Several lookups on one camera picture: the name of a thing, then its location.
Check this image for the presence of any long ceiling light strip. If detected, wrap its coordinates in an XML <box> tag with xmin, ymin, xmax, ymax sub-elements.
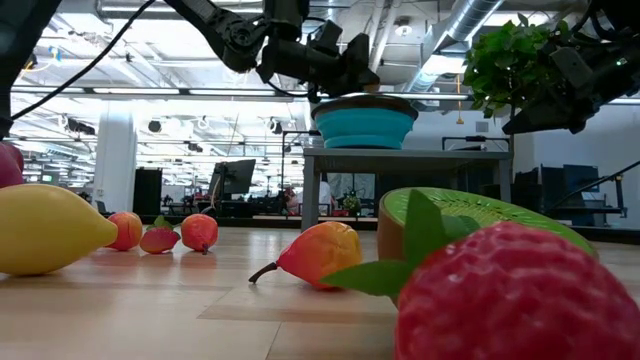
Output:
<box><xmin>9</xmin><ymin>85</ymin><xmax>471</xmax><ymax>101</ymax></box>

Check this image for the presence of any silver ventilation duct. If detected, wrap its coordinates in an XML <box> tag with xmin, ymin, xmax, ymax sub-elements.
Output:
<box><xmin>407</xmin><ymin>0</ymin><xmax>504</xmax><ymax>94</ymax></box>

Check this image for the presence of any green kiwi half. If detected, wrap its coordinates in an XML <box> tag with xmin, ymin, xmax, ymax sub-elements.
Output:
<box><xmin>377</xmin><ymin>186</ymin><xmax>599</xmax><ymax>311</ymax></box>

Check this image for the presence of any green potted artificial plant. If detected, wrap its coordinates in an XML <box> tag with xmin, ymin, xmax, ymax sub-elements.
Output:
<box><xmin>462</xmin><ymin>12</ymin><xmax>557</xmax><ymax>186</ymax></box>

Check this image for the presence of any black cabinet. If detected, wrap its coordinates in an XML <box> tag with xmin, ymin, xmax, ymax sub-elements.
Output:
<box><xmin>132</xmin><ymin>167</ymin><xmax>164</xmax><ymax>217</ymax></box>

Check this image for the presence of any small red strawberry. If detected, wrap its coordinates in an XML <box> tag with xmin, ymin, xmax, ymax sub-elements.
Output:
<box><xmin>139</xmin><ymin>214</ymin><xmax>181</xmax><ymax>255</ymax></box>

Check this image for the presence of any blue collapsible colander bowl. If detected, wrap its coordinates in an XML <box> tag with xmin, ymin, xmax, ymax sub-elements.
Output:
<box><xmin>310</xmin><ymin>94</ymin><xmax>420</xmax><ymax>150</ymax></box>

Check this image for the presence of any black desk with equipment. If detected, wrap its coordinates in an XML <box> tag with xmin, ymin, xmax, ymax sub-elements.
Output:
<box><xmin>514</xmin><ymin>163</ymin><xmax>629</xmax><ymax>229</ymax></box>

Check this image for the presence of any person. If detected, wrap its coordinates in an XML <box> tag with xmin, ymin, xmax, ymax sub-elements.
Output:
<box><xmin>283</xmin><ymin>185</ymin><xmax>304</xmax><ymax>216</ymax></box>

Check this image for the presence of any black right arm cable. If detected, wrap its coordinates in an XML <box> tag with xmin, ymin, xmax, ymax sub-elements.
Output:
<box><xmin>545</xmin><ymin>159</ymin><xmax>640</xmax><ymax>212</ymax></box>

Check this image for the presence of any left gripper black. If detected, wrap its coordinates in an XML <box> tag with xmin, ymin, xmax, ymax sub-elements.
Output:
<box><xmin>257</xmin><ymin>32</ymin><xmax>381</xmax><ymax>99</ymax></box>

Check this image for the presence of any small background potted plant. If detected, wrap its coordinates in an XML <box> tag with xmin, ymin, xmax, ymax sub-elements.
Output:
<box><xmin>332</xmin><ymin>191</ymin><xmax>364</xmax><ymax>218</ymax></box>

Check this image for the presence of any small orange peach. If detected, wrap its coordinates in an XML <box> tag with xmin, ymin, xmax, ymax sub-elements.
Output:
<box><xmin>107</xmin><ymin>211</ymin><xmax>144</xmax><ymax>252</ymax></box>

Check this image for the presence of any pink dragon fruit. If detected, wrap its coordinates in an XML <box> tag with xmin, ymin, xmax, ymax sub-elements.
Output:
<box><xmin>0</xmin><ymin>141</ymin><xmax>25</xmax><ymax>190</ymax></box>

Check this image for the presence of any black computer monitor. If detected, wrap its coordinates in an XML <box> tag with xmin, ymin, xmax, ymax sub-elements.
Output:
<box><xmin>207</xmin><ymin>158</ymin><xmax>257</xmax><ymax>197</ymax></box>

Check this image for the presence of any yellow lemon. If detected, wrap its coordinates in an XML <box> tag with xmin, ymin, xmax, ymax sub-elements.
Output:
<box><xmin>0</xmin><ymin>183</ymin><xmax>119</xmax><ymax>276</ymax></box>

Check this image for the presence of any small orange pear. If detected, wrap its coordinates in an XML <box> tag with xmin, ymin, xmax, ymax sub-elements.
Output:
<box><xmin>248</xmin><ymin>220</ymin><xmax>363</xmax><ymax>291</ymax></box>
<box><xmin>179</xmin><ymin>213</ymin><xmax>220</xmax><ymax>256</ymax></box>

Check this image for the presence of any white building pillar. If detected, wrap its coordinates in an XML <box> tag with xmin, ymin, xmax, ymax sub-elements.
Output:
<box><xmin>92</xmin><ymin>102</ymin><xmax>138</xmax><ymax>214</ymax></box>

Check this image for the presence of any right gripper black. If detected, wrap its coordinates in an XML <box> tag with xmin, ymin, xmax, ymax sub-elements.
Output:
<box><xmin>502</xmin><ymin>0</ymin><xmax>626</xmax><ymax>135</ymax></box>

